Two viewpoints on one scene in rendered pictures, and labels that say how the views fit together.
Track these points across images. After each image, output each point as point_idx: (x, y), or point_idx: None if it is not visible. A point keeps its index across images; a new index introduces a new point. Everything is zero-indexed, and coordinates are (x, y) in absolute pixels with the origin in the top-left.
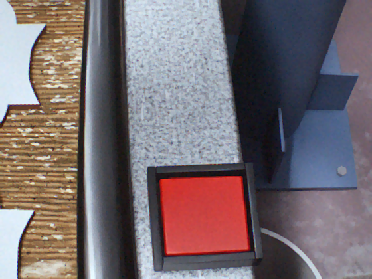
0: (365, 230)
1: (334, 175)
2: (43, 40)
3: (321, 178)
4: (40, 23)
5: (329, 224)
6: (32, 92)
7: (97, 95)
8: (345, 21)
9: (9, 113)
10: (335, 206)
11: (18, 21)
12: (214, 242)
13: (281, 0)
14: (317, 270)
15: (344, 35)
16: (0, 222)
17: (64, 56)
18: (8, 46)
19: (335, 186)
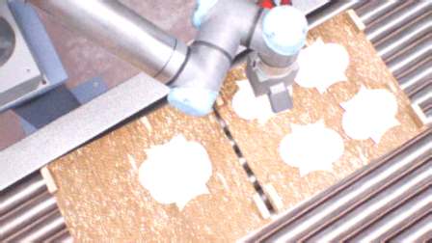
0: (120, 64)
1: (99, 87)
2: (239, 80)
3: (103, 92)
4: (233, 85)
5: (124, 80)
6: None
7: (244, 59)
8: (0, 116)
9: None
10: (114, 81)
11: (236, 92)
12: (271, 8)
13: (70, 104)
14: None
15: (11, 113)
16: (301, 56)
17: (241, 70)
18: (249, 86)
19: (105, 84)
